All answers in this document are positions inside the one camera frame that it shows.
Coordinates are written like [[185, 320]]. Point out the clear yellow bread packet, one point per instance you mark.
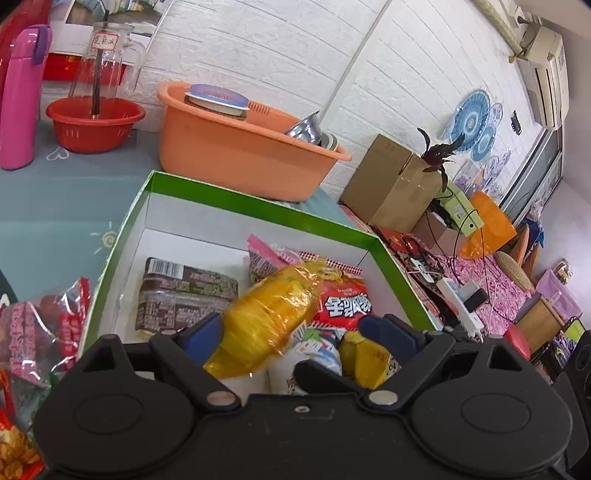
[[268, 323]]

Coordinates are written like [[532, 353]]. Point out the red puffed snack packet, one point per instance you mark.
[[344, 300]]

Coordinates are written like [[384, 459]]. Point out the pink snack packet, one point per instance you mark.
[[263, 261]]

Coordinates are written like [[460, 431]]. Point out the brown label snack packet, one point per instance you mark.
[[184, 295]]

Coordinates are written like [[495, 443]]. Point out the pile of red packets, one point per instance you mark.
[[401, 242]]

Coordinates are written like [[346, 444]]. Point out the red dates packet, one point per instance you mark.
[[37, 323]]

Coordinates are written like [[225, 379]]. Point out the blue lidded container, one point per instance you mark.
[[214, 99]]

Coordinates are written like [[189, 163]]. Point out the pink bottle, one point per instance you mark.
[[21, 101]]

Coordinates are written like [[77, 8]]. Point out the orange plastic basin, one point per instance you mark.
[[231, 152]]

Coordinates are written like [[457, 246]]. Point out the yellow snack packet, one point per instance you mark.
[[364, 362]]

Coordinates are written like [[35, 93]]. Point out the metal bowl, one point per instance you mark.
[[307, 129]]

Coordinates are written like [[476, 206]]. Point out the woven straw cushion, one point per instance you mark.
[[515, 272]]

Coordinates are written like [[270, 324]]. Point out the purple storage bag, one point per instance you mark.
[[558, 293]]

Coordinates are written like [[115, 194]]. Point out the glass pitcher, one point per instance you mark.
[[108, 64]]

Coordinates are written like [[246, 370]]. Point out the white power strip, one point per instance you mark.
[[455, 295]]

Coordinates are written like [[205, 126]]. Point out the air conditioner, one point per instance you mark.
[[547, 69]]

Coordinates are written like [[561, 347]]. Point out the red thermos jug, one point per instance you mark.
[[14, 32]]

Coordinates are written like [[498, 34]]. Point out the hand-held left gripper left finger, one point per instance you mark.
[[201, 332]]

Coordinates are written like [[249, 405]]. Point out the medium blue paper fan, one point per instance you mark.
[[485, 143]]

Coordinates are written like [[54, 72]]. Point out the dark purple plant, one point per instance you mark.
[[436, 154]]

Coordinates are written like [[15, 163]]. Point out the green cardboard box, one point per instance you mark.
[[194, 217]]

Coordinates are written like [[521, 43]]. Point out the red plastic basket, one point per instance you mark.
[[92, 134]]

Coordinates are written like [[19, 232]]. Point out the wall calendar poster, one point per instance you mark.
[[138, 18]]

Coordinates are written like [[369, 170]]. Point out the white snack packet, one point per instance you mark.
[[318, 350]]

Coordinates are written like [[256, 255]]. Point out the white wall conduit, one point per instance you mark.
[[355, 60]]

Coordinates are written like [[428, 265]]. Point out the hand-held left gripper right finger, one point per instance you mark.
[[385, 334]]

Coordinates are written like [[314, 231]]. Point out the wooden box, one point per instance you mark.
[[540, 323]]

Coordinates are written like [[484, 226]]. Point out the small cardboard box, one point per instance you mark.
[[434, 233]]

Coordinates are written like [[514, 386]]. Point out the red stool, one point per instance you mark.
[[517, 341]]

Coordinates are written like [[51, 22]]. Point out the orange plastic bag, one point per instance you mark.
[[489, 221]]

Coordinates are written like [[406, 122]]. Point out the large cardboard box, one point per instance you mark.
[[383, 184]]

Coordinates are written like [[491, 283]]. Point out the light green box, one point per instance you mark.
[[461, 207]]

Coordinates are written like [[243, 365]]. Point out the red chips packet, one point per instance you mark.
[[14, 443]]

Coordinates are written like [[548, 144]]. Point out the large blue paper fan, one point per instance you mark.
[[471, 115]]

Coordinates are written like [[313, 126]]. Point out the small blue paper fan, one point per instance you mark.
[[495, 115]]

